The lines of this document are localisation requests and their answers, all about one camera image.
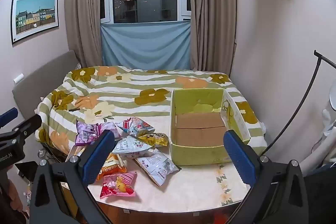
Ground framed houses wall picture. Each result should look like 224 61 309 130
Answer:
11 0 59 45

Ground black curved lamp stand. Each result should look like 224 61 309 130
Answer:
260 50 336 156

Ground pink cartoon snack packet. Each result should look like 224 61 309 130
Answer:
100 172 138 199

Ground green cardboard box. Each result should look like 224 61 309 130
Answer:
169 88 251 165

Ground beige window curtain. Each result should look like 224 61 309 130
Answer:
189 0 238 75
64 0 114 68

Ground yellow snack packet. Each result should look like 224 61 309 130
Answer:
136 132 169 148

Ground grey padded headboard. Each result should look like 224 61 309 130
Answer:
12 50 79 119

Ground grey brown-print snack packet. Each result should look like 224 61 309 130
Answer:
134 151 180 186

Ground purple snack packet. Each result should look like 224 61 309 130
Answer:
75 121 101 147

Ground person's left forearm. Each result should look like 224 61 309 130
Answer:
0 170 28 224

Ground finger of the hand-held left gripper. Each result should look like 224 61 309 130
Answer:
0 114 43 141
0 108 19 125

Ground white blue-print snack packet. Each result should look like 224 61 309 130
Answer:
112 135 154 160

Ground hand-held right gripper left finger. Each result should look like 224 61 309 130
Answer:
29 130 116 224

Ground orange snack packet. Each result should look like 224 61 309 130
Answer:
96 153 128 181

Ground dark cloth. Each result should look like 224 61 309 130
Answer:
302 164 336 224

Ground pink and white snack packet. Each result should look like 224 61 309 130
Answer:
98 122 124 139

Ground light blue hanging cloth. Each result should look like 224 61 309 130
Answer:
100 21 191 71

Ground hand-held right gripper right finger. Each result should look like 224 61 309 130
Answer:
223 130 309 224

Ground blue red white snack packet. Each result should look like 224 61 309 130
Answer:
115 117 155 139

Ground green floral striped blanket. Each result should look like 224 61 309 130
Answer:
34 65 268 159

